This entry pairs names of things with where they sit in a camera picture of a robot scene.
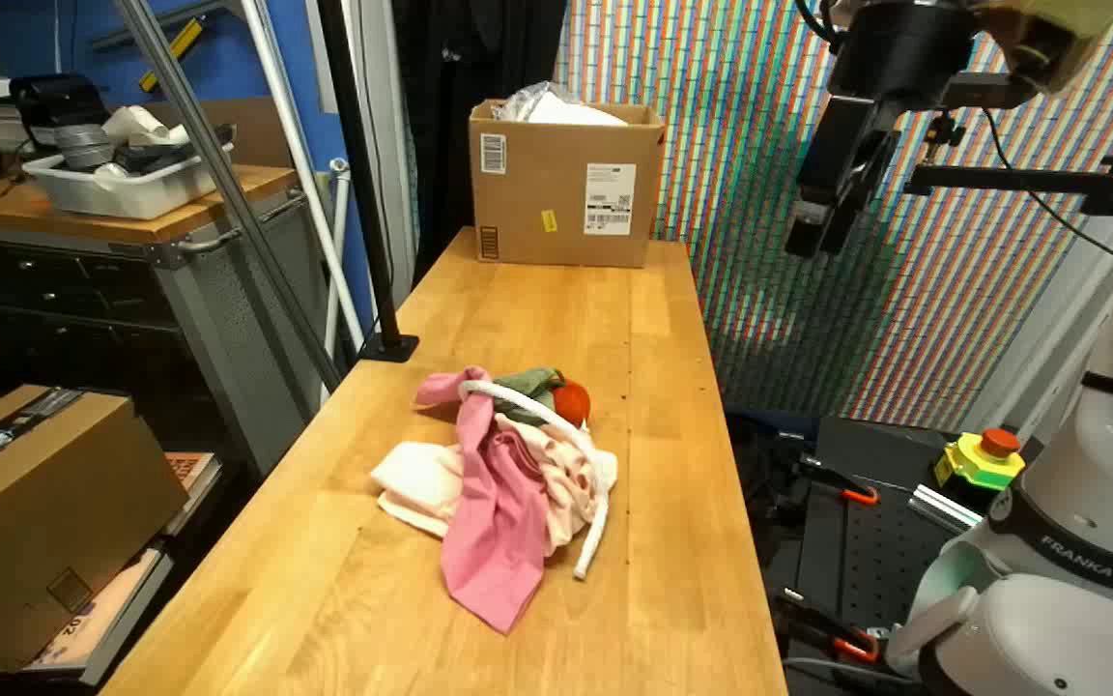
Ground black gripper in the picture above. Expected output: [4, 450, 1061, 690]
[786, 0, 981, 258]

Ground white braided rope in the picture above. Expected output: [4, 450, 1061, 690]
[460, 375, 619, 583]

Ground hot pink cloth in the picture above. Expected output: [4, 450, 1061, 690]
[415, 368, 558, 637]

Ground pale peach shirt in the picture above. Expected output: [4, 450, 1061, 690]
[367, 417, 622, 560]

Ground clear plastic bag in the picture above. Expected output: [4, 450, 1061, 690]
[502, 78, 637, 133]

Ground small labelled cardboard box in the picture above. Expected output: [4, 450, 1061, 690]
[469, 97, 667, 270]

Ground yellow red emergency stop button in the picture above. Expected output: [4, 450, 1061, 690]
[931, 422, 1030, 498]

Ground red plush tomato green leaves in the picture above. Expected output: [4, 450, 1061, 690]
[493, 363, 596, 428]

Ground black curtain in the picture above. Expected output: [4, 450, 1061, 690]
[388, 0, 570, 284]

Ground black breadboard plate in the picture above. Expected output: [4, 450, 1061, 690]
[786, 414, 972, 650]

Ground black pole stand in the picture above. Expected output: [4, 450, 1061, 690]
[317, 0, 420, 368]

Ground white metal tripod leg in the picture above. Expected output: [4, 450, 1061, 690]
[237, 0, 369, 360]

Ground silver metal tripod leg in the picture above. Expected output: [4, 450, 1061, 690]
[108, 0, 344, 396]

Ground wooden-top metal cart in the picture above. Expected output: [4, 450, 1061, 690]
[0, 160, 332, 482]

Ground white plastic bin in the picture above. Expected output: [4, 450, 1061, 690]
[18, 106, 241, 226]

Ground black grey device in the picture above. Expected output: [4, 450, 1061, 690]
[6, 73, 111, 173]

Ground black stereo camera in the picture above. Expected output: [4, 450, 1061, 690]
[957, 70, 1048, 113]

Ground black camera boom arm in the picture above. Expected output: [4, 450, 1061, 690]
[901, 113, 1113, 226]

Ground thin black camera cable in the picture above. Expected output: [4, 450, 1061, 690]
[976, 106, 1113, 270]

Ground yellowish wrist camera box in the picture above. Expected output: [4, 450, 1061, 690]
[976, 0, 1113, 97]

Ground orange-handled clamp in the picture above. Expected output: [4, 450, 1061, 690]
[780, 588, 894, 669]
[797, 452, 885, 511]

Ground large cardboard box black strap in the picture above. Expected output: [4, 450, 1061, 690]
[0, 385, 193, 673]

